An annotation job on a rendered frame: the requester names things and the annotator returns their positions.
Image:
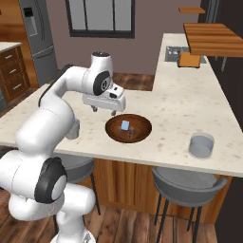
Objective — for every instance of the grey sink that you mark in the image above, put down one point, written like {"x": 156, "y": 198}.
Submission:
{"x": 172, "y": 53}

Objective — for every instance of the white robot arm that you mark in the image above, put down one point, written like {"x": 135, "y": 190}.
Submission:
{"x": 47, "y": 126}

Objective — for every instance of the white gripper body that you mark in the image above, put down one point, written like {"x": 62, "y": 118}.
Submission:
{"x": 102, "y": 102}

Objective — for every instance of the dark framed window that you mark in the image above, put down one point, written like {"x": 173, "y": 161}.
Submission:
{"x": 100, "y": 17}

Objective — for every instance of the clear ice cube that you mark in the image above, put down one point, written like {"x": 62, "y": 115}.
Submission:
{"x": 131, "y": 133}

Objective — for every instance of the brown drawer cabinet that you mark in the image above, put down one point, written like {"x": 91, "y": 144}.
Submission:
{"x": 12, "y": 72}

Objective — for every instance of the brown wooden ice bowl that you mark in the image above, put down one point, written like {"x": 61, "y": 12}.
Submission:
{"x": 139, "y": 134}

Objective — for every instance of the orange wooden box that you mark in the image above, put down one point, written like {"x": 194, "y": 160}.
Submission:
{"x": 189, "y": 59}

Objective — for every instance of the grey steel fridge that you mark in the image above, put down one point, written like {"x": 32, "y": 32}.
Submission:
{"x": 39, "y": 44}

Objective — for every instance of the pale blue ice cube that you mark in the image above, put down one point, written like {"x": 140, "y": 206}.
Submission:
{"x": 125, "y": 125}

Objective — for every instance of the wooden island cabinet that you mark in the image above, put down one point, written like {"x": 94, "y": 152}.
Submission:
{"x": 126, "y": 183}

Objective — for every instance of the grey bar stool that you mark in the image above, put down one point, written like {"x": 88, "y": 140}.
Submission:
{"x": 79, "y": 169}
{"x": 186, "y": 186}

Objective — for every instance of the dark grey appliance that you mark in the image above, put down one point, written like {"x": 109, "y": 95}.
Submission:
{"x": 2, "y": 101}

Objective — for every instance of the large wooden shelf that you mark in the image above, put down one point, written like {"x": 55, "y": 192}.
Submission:
{"x": 215, "y": 39}

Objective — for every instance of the small wooden shelf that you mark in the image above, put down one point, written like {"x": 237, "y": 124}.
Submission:
{"x": 191, "y": 10}

